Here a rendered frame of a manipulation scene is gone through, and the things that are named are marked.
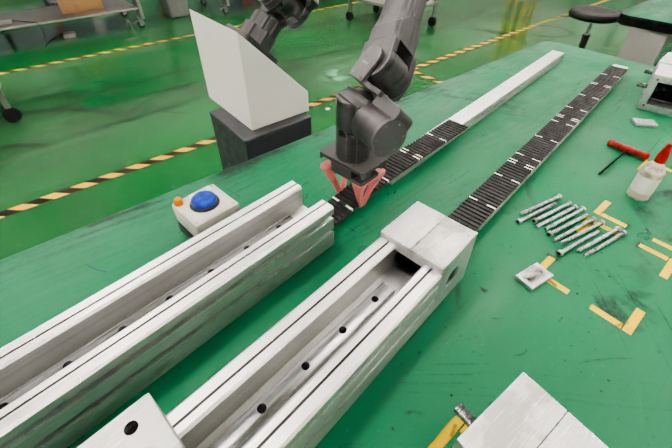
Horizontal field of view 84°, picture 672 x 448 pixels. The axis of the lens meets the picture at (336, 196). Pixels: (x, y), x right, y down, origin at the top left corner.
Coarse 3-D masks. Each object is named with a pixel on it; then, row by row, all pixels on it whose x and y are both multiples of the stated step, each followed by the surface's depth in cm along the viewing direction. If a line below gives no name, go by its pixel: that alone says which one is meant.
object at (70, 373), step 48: (288, 192) 60; (192, 240) 52; (240, 240) 56; (288, 240) 53; (144, 288) 47; (192, 288) 46; (240, 288) 50; (48, 336) 41; (96, 336) 45; (144, 336) 41; (192, 336) 47; (0, 384) 39; (48, 384) 37; (96, 384) 39; (144, 384) 44; (0, 432) 34; (48, 432) 37
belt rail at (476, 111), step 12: (540, 60) 122; (552, 60) 122; (528, 72) 114; (540, 72) 117; (504, 84) 107; (516, 84) 107; (528, 84) 113; (492, 96) 101; (504, 96) 102; (468, 108) 95; (480, 108) 95; (492, 108) 99; (456, 120) 90; (468, 120) 91; (444, 144) 86; (408, 168) 78; (396, 180) 76
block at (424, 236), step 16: (416, 208) 56; (400, 224) 53; (416, 224) 53; (432, 224) 53; (448, 224) 53; (400, 240) 51; (416, 240) 51; (432, 240) 51; (448, 240) 51; (464, 240) 51; (400, 256) 54; (416, 256) 49; (432, 256) 48; (448, 256) 48; (464, 256) 52; (448, 272) 49; (464, 272) 57; (448, 288) 54
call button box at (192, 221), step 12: (216, 192) 64; (216, 204) 61; (228, 204) 62; (180, 216) 61; (192, 216) 60; (204, 216) 60; (216, 216) 60; (228, 216) 62; (180, 228) 65; (192, 228) 59; (204, 228) 59
